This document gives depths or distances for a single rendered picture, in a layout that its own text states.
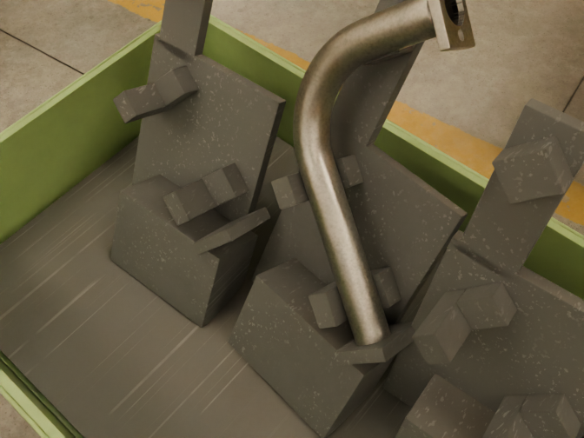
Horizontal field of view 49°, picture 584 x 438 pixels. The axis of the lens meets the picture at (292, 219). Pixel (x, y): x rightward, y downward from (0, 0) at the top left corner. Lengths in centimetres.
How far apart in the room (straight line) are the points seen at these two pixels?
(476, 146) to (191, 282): 141
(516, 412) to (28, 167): 52
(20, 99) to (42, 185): 143
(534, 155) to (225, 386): 37
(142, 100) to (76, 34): 173
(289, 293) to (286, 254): 6
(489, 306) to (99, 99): 47
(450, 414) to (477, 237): 16
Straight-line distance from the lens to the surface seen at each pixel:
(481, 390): 56
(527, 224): 45
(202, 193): 61
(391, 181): 53
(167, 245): 63
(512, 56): 222
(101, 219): 74
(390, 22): 46
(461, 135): 195
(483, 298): 47
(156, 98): 62
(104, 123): 77
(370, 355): 52
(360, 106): 54
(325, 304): 53
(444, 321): 47
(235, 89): 59
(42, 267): 73
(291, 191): 52
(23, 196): 75
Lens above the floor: 144
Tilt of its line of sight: 57 degrees down
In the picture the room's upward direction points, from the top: 2 degrees counter-clockwise
